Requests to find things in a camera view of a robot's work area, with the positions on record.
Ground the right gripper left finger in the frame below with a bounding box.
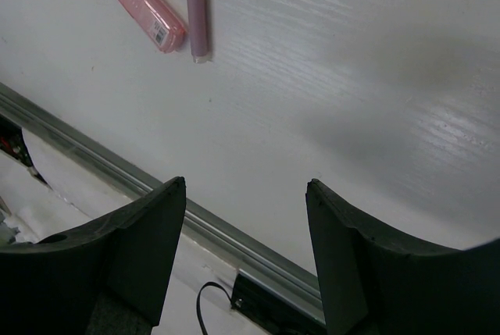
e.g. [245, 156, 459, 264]
[1, 176, 186, 334]

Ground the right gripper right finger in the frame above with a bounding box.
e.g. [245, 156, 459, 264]
[305, 180, 499, 334]

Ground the pink clear highlighter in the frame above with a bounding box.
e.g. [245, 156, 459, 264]
[118, 0, 187, 53]

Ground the pink purple pen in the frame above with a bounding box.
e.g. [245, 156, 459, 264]
[187, 0, 212, 64]

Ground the aluminium front rail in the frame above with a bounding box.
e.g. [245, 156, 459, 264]
[1, 85, 325, 326]

